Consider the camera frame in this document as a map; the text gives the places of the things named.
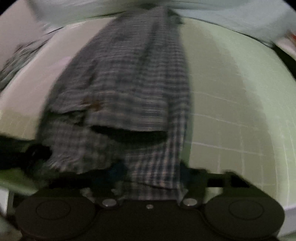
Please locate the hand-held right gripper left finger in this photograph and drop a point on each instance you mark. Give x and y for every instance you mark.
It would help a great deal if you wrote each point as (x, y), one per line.
(118, 172)

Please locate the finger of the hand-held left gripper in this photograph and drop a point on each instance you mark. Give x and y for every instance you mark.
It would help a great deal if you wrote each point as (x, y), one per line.
(39, 157)

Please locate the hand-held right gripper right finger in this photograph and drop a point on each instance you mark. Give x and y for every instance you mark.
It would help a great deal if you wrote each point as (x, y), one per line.
(194, 178)

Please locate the blue checked shirt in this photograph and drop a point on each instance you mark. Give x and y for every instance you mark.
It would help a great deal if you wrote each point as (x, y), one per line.
(129, 81)

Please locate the green grid cutting mat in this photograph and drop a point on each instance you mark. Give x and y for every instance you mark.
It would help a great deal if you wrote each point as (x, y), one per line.
(231, 104)

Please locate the white folded garment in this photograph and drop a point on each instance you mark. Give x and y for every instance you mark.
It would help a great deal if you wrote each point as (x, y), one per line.
(286, 46)

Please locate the red folded garment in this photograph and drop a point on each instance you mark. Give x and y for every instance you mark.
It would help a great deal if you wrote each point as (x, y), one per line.
(292, 37)

